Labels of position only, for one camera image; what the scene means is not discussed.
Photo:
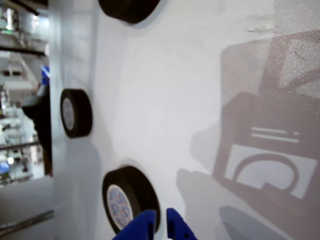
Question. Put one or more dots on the black tape roll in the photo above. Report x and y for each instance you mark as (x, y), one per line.
(140, 190)
(130, 11)
(82, 112)

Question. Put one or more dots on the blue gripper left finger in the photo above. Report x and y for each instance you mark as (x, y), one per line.
(142, 227)

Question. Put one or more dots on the grey metal bar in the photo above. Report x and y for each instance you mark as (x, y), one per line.
(25, 221)

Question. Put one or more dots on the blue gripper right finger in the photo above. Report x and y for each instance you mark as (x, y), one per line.
(176, 225)

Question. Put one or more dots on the dark chair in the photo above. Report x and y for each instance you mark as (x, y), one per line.
(42, 120)

